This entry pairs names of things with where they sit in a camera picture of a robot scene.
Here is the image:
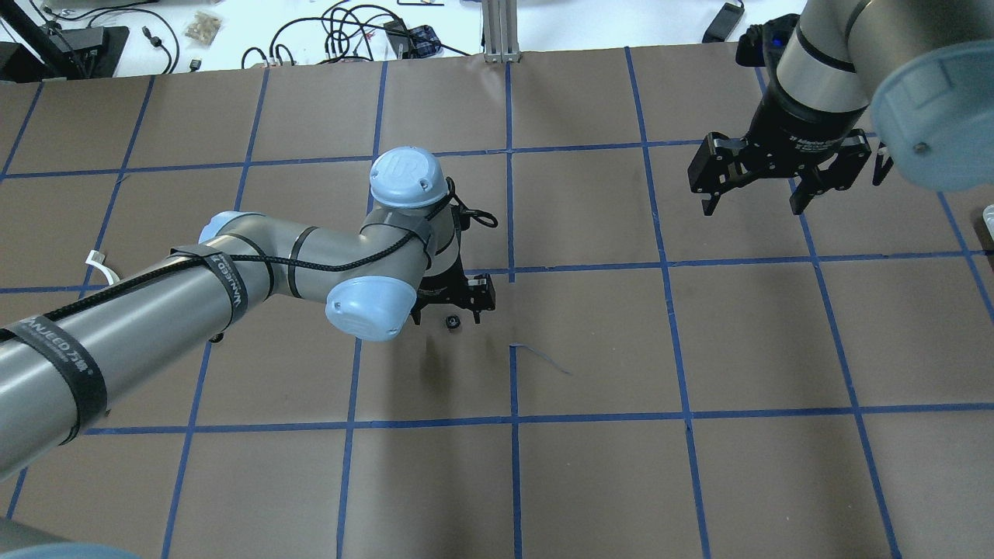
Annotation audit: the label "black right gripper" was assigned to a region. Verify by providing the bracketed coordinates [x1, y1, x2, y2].
[688, 85, 872, 216]

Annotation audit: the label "aluminium frame post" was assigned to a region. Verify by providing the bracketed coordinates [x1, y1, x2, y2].
[480, 0, 522, 64]

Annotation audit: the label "white curved plastic bracket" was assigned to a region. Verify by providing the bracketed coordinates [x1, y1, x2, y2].
[84, 250, 120, 286]

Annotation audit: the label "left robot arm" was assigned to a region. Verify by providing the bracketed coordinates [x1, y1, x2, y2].
[1, 146, 499, 478]

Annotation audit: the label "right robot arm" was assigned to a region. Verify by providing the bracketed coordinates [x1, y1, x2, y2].
[686, 1, 993, 216]

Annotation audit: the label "black power adapter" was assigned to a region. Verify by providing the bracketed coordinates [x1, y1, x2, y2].
[700, 1, 745, 43]

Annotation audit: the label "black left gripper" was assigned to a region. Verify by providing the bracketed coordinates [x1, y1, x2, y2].
[409, 180, 499, 325]

